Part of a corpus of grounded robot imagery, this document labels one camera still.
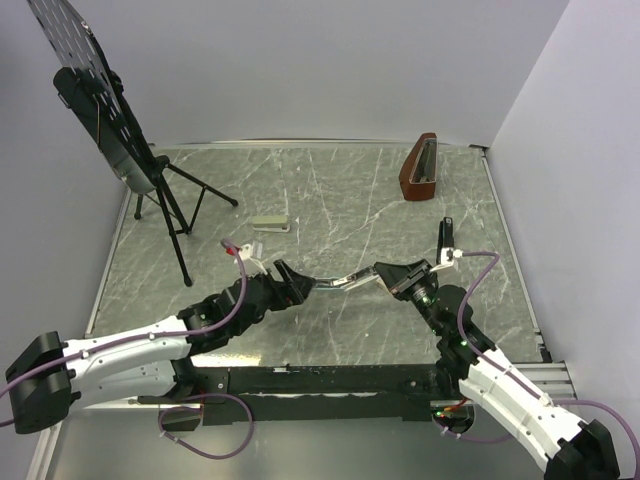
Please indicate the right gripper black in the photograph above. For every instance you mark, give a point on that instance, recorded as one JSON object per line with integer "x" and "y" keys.
{"x": 401, "y": 278}

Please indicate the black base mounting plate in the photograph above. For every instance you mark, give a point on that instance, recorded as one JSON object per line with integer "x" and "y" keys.
{"x": 408, "y": 392}

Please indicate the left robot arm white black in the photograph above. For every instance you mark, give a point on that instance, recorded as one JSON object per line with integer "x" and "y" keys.
{"x": 53, "y": 377}

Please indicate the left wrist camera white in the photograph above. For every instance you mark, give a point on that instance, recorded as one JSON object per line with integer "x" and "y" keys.
{"x": 248, "y": 256}

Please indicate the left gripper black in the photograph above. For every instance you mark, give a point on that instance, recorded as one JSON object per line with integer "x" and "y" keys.
{"x": 292, "y": 291}

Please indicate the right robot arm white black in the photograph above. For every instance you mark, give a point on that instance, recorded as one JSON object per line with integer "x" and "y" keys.
{"x": 562, "y": 444}

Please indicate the black perforated panel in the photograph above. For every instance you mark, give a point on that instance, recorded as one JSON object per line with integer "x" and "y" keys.
{"x": 87, "y": 86}

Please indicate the beige stapler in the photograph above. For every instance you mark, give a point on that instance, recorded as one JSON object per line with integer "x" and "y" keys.
{"x": 270, "y": 223}

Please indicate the blue stapler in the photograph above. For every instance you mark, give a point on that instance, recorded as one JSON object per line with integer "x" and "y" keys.
{"x": 348, "y": 282}

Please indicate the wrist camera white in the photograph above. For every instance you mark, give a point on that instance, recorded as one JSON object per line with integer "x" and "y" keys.
{"x": 248, "y": 256}
{"x": 447, "y": 258}

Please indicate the aluminium rail frame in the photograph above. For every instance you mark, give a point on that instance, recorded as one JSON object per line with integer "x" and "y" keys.
{"x": 552, "y": 378}

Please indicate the brown wooden metronome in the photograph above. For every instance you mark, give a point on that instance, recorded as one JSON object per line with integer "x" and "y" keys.
{"x": 417, "y": 177}

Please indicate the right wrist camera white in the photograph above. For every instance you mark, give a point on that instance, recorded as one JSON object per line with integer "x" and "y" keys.
{"x": 447, "y": 258}

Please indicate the black tripod stand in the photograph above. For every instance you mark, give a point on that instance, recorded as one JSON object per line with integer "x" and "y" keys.
{"x": 174, "y": 218}

